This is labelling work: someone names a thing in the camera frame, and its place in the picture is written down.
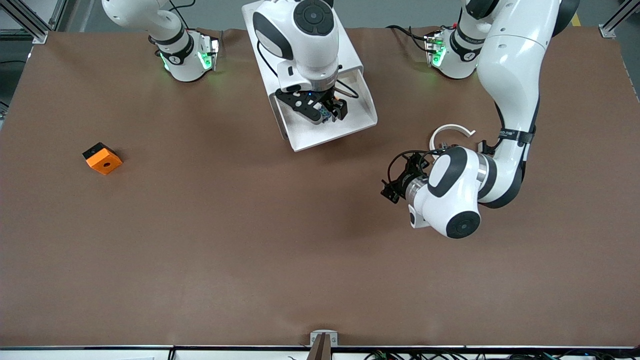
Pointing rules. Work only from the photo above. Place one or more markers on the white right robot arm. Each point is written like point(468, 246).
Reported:
point(310, 55)

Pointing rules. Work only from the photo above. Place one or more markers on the black small component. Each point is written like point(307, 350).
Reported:
point(481, 146)

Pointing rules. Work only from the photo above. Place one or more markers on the yellow push button blue contacts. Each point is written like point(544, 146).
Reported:
point(326, 114)

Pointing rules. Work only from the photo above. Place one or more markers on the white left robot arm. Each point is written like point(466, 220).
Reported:
point(510, 65)

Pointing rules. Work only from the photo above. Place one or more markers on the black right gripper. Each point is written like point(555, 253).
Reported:
point(332, 101)

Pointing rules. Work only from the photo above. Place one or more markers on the white table edge rail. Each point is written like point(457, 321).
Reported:
point(75, 354)

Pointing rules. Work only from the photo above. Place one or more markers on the orange black button box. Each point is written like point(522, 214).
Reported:
point(104, 162)

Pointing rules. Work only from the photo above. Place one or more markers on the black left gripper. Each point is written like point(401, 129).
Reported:
point(403, 180)

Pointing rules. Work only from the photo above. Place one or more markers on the white curved plastic piece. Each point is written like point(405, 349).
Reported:
point(452, 126)

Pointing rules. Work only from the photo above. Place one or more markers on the brown vertical post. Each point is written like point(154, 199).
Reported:
point(320, 350)

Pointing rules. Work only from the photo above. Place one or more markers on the yellow floor tape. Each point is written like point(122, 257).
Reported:
point(576, 20)

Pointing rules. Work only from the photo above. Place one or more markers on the brown table cover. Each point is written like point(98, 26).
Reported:
point(250, 240)

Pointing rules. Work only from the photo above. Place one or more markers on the aluminium frame post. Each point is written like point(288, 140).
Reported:
point(25, 21)
point(60, 15)
point(607, 31)

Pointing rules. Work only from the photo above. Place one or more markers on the grey metal edge bracket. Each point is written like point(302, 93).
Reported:
point(333, 340)

